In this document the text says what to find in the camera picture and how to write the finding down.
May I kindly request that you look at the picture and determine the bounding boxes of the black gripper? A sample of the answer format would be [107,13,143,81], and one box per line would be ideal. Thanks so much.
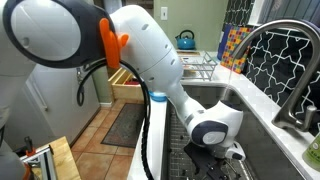
[184,142,232,180]

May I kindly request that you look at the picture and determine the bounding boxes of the curved steel kitchen faucet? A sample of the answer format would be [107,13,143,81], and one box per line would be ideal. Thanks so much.
[229,19,320,133]

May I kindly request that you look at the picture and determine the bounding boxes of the stainless steel sink basin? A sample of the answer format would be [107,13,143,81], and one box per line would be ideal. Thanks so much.
[161,84,306,180]

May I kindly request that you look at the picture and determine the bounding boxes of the blue dish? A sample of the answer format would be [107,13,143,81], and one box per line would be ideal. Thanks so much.
[148,91,168,103]

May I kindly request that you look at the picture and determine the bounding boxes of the patterned floor rug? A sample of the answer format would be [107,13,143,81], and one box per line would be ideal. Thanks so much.
[100,103,147,149]

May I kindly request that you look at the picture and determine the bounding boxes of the open wooden drawer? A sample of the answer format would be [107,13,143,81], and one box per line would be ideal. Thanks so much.
[108,66,145,102]

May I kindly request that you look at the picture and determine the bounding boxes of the red cloth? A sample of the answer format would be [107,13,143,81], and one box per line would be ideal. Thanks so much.
[124,78,141,86]

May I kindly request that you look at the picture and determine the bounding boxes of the green soap bottle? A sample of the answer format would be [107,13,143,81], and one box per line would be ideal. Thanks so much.
[302,133,320,173]

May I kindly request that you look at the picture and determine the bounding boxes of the wooden trivet board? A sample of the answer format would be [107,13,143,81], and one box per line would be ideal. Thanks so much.
[176,49,201,57]

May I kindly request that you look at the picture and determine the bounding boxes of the multicoloured checkered board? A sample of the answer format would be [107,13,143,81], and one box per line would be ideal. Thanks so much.
[220,26,254,75]

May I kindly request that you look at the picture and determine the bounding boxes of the teal kettle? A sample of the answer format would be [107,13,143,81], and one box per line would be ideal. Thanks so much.
[174,29,197,51]

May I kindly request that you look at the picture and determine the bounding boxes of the blue cutting board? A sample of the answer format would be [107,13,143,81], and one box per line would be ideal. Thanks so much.
[217,23,231,61]

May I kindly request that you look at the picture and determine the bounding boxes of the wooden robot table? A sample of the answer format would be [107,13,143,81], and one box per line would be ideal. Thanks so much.
[19,135,82,180]

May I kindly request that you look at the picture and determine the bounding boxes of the kitchen window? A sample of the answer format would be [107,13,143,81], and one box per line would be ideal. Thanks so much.
[248,0,320,26]

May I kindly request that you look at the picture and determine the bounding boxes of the orange black clamp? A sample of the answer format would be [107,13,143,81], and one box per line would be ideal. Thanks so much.
[23,135,37,158]

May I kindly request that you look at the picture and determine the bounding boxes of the metal wire sink grid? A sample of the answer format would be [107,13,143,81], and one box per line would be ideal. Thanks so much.
[166,103,255,180]

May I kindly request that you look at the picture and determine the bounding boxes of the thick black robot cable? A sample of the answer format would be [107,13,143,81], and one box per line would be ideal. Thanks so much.
[75,59,158,180]

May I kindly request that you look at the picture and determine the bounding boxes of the metal wire dish rack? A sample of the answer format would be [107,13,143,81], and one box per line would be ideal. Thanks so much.
[179,51,219,82]

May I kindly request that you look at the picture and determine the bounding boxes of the white wall switch plate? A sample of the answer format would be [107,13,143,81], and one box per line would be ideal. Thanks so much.
[160,6,169,21]

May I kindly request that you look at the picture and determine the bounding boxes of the aluminium extrusion frame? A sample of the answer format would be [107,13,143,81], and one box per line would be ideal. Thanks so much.
[19,144,58,180]

